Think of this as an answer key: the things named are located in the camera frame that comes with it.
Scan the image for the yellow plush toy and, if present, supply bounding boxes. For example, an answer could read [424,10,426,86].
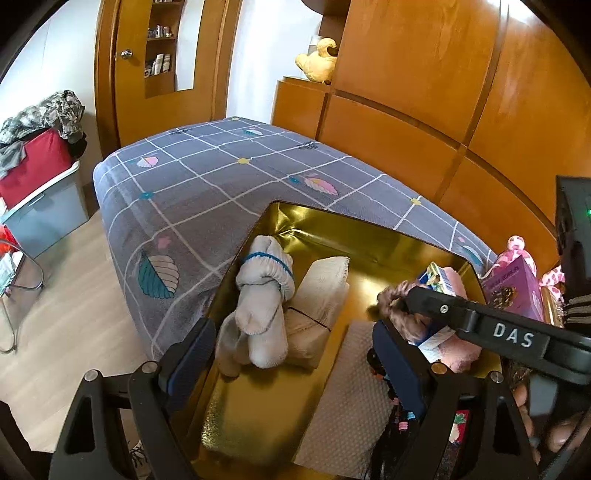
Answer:
[295,38,338,85]

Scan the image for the gold tray box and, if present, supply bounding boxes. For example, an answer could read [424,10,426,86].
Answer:
[185,200,504,480]

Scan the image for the pink rolled towel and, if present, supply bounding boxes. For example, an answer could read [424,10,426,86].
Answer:
[434,270,481,374]

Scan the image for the wooden nightstand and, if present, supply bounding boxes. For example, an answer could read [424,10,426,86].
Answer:
[272,76,331,141]

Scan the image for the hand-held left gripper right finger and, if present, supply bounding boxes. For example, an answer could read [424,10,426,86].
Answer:
[372,318,541,480]

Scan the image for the pink spotted plush toy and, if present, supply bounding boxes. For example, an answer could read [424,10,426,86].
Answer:
[496,235,566,296]

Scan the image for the metal chair leg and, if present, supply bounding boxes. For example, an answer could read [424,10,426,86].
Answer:
[0,251,44,354]

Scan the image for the wooden door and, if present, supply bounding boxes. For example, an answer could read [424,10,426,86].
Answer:
[95,0,241,153]

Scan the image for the small colourful carton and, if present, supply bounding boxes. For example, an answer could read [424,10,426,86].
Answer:
[413,262,467,361]

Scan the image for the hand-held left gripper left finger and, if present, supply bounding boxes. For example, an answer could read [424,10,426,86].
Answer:
[50,318,218,480]

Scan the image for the purple cardboard box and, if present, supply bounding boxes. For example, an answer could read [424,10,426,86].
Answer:
[482,255,546,321]

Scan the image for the dark wooden shelf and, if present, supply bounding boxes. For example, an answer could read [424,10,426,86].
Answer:
[302,0,354,16]

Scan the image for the white paper towel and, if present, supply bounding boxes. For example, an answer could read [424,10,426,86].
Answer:
[293,320,398,478]

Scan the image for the sneaker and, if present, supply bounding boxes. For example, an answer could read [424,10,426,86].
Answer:
[127,440,149,480]

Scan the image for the camouflage clothing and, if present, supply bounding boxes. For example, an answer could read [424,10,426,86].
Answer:
[0,91,86,144]

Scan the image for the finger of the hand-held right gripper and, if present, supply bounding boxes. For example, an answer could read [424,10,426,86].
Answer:
[404,285,591,385]

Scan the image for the wooden panelled headboard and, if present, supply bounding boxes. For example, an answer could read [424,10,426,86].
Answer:
[314,0,591,278]

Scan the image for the grey cloth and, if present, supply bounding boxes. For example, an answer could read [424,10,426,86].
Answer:
[0,141,26,178]

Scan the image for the small items on shelf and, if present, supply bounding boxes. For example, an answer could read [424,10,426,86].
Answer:
[144,25,174,79]

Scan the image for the grey sock bundle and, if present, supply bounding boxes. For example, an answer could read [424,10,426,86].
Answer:
[217,234,296,377]

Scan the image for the grey storage box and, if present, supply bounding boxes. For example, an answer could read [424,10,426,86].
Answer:
[0,159,90,259]

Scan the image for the red apple-shaped cloth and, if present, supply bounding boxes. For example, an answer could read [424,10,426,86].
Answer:
[445,408,472,446]

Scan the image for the red bag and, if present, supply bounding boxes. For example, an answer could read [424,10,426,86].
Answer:
[0,129,75,208]

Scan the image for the grey checked bed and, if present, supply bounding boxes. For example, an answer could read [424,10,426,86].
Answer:
[92,116,499,361]

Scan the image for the ornate gold tissue box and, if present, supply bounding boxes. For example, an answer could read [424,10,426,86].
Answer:
[540,284,566,328]

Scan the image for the dark-haired doll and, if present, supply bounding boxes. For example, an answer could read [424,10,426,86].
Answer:
[365,348,419,480]

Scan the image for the person's right hand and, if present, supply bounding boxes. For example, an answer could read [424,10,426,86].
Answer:
[512,383,587,455]

